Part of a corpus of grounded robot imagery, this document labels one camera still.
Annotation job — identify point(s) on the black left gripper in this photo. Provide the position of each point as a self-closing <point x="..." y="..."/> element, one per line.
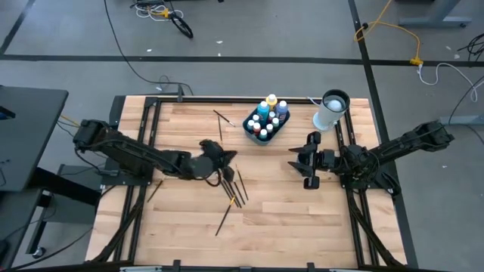
<point x="213" y="151"/>

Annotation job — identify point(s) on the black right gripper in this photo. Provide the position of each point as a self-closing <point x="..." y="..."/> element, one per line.
<point x="321" y="160"/>

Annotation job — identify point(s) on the thin black paintbrush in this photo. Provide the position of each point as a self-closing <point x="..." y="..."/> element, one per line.
<point x="242" y="184"/>
<point x="223" y="117"/>
<point x="238" y="194"/>
<point x="220" y="128"/>

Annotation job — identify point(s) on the black paintbrush orange ferrule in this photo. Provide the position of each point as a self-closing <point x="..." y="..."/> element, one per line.
<point x="231" y="194"/>

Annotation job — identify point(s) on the small black paint bottle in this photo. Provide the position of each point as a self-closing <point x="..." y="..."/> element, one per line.
<point x="269" y="128"/>

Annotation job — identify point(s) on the small green paint bottle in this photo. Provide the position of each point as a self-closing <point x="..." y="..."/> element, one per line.
<point x="275" y="122"/>

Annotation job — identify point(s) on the small red paint bottle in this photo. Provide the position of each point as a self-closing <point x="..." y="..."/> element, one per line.
<point x="256" y="128"/>

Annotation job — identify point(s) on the small teal paint bottle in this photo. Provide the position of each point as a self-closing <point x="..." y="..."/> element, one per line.
<point x="263" y="134"/>

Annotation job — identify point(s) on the black paintbrush yellow ferrule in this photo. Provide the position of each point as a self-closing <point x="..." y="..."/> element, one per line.
<point x="225" y="216"/>

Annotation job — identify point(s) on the small white-capped paint bottle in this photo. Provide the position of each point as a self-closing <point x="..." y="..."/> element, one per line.
<point x="256" y="118"/>

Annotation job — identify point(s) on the large blue paint bottle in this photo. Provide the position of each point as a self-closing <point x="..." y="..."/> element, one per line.
<point x="281" y="109"/>

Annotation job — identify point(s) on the large turquoise paint bottle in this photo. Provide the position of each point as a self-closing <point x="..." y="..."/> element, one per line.
<point x="263" y="109"/>

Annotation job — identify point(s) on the large yellow paint bottle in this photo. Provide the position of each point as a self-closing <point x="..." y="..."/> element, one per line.
<point x="271" y="101"/>

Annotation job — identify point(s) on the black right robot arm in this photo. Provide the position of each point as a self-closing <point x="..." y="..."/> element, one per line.
<point x="401" y="145"/>

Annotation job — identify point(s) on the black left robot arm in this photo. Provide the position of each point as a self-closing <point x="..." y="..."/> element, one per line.
<point x="128" y="151"/>

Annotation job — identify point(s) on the grey-teal plastic caddy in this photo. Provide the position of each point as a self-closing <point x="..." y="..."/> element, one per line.
<point x="281" y="126"/>

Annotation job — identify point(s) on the white cylindrical container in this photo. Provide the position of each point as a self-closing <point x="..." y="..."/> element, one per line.
<point x="327" y="117"/>

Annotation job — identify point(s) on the black table clamp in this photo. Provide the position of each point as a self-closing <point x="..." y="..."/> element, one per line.
<point x="180" y="94"/>

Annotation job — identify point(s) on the grey desk foot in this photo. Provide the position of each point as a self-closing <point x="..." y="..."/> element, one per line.
<point x="461" y="120"/>

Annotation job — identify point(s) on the grey desk base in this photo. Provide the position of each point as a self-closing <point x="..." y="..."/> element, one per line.
<point x="438" y="15"/>

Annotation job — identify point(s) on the black desk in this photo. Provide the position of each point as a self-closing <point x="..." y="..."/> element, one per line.
<point x="30" y="132"/>

